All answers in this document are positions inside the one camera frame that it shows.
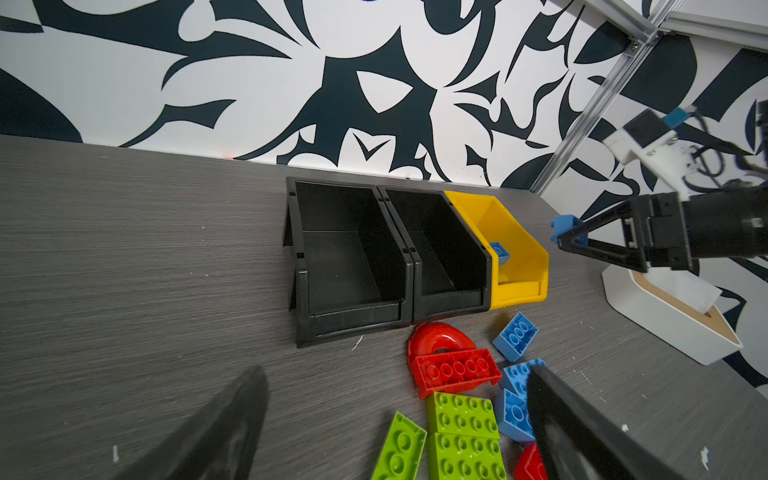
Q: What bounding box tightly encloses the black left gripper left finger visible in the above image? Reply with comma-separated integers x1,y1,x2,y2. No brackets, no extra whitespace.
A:
116,366,270,479

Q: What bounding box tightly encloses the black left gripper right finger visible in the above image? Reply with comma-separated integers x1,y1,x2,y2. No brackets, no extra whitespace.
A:
527,365,681,480

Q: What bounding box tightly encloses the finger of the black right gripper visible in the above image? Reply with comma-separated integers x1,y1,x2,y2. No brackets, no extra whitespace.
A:
573,200,637,246
558,240,648,273

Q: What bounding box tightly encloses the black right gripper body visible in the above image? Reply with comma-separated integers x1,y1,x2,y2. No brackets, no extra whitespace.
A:
623,193,692,273

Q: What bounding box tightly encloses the blue lego brick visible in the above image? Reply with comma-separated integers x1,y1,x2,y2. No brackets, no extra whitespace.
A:
499,359,546,400
550,215,589,250
492,312,539,362
493,389,536,445

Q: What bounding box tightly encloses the blue lego brick front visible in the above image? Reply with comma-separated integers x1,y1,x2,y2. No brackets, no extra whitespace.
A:
550,215,589,250

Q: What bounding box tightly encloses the blue lego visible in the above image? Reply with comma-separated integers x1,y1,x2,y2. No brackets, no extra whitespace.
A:
490,242,511,266

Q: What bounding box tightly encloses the white tissue box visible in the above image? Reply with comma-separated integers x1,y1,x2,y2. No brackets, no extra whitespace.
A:
602,265,743,366

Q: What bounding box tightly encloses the yellow storage bin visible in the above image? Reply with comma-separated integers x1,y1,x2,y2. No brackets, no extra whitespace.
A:
446,191,549,310

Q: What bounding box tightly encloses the green square lego plate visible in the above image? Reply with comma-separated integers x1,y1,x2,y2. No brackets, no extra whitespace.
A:
427,392,507,479

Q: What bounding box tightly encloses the red slope lego brick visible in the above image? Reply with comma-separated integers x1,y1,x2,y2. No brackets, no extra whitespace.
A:
409,349,502,400

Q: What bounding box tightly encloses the green small lego brick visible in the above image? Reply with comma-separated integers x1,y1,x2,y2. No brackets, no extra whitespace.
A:
371,412,428,480

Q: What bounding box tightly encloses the black middle storage bin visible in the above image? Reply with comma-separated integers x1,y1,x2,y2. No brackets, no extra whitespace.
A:
378,186,491,324

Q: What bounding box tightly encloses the black storage bin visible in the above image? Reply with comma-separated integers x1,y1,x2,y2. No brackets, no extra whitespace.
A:
378,186,491,324
283,177,415,347

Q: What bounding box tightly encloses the red arch lego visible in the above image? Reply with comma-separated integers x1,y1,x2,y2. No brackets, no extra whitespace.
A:
407,322,477,375

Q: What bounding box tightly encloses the black left storage bin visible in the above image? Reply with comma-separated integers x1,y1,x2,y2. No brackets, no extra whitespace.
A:
283,177,415,347

